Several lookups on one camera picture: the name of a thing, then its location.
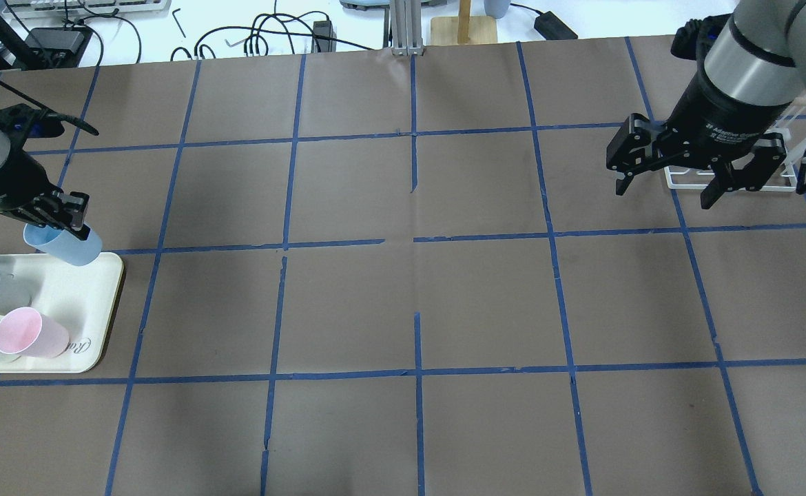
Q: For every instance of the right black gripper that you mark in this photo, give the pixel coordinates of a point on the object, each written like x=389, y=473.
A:
x=715, y=110

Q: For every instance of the aluminium frame post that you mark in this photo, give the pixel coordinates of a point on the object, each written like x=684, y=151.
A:
x=405, y=32

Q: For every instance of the white wire cup rack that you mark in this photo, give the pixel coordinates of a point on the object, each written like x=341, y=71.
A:
x=784, y=177

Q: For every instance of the cream serving tray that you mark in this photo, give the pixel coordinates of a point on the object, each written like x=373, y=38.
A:
x=82, y=299

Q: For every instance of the wooden stand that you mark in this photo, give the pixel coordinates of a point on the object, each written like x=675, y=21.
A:
x=463, y=29

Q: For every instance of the light blue ikea cup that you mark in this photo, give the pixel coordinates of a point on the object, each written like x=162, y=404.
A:
x=63, y=245

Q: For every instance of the black power adapter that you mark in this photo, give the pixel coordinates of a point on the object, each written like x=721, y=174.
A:
x=552, y=28

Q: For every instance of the pink cup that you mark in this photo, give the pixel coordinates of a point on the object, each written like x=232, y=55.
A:
x=27, y=332

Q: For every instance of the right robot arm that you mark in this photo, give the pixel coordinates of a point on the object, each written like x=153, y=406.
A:
x=750, y=67

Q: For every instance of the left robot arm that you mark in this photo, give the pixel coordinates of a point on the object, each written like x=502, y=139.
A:
x=21, y=122

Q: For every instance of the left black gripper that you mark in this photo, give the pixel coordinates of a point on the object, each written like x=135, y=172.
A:
x=9, y=182

